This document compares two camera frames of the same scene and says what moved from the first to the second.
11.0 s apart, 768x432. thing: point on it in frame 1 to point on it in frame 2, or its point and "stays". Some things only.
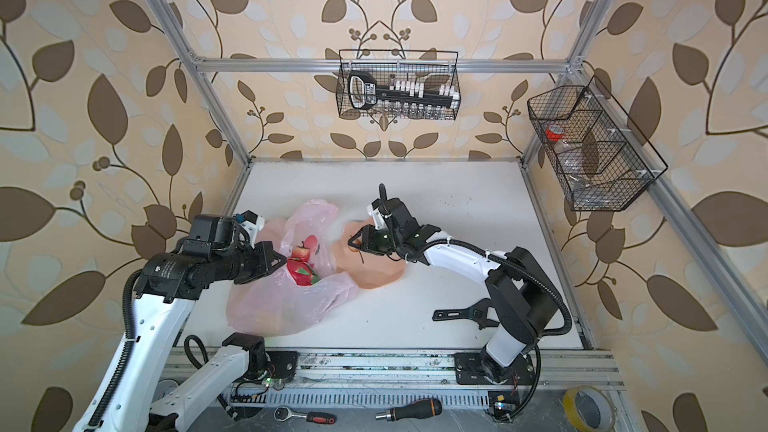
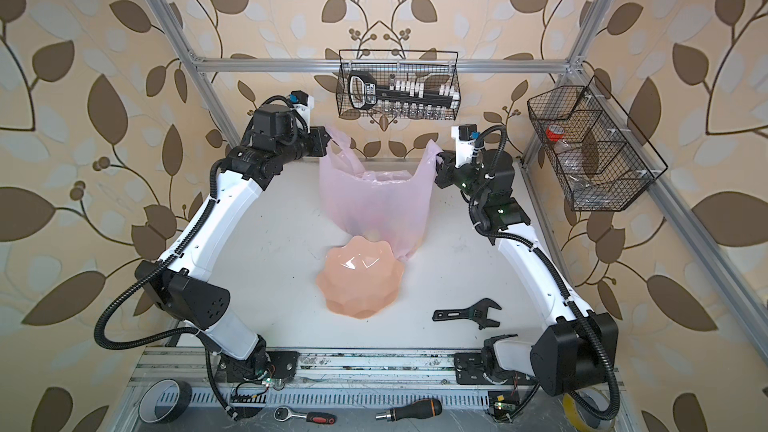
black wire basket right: [593, 146] stays
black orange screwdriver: [419, 409] stays
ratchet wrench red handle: [283, 413] stays
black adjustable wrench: [477, 313] stays
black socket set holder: [363, 92] stays
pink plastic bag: [277, 305] to [392, 207]
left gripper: [265, 265] to [316, 137]
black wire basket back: [382, 85] stays
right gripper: [367, 242] to [445, 173]
